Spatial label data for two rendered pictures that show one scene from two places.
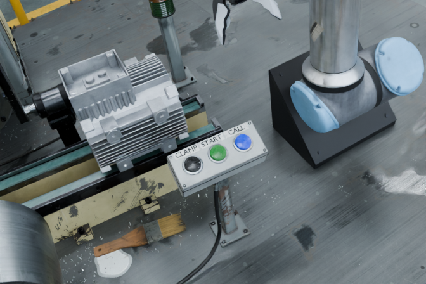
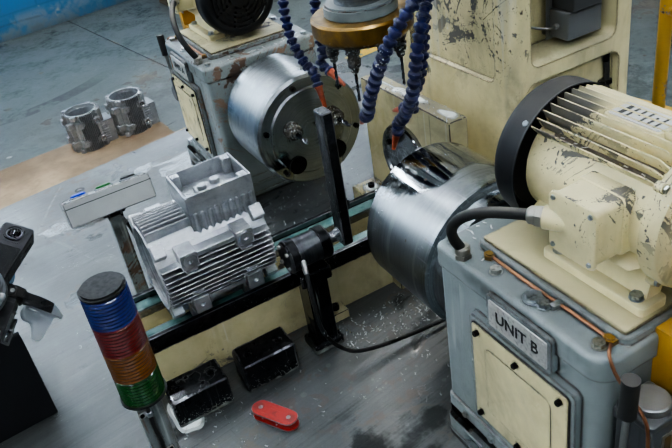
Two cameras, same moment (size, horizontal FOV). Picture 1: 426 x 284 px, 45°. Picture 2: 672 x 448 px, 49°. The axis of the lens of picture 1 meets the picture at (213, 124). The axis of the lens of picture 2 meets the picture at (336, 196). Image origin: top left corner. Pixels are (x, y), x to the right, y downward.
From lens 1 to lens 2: 1.98 m
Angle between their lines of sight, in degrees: 104
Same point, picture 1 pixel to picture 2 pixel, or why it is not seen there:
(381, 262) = not seen: hidden behind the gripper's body
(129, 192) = not seen: hidden behind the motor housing
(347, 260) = (47, 288)
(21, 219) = (254, 109)
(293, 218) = (78, 312)
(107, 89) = (192, 173)
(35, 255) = (239, 103)
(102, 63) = (204, 201)
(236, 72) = not seen: outside the picture
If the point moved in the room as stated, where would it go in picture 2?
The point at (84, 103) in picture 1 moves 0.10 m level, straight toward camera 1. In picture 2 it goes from (219, 168) to (200, 149)
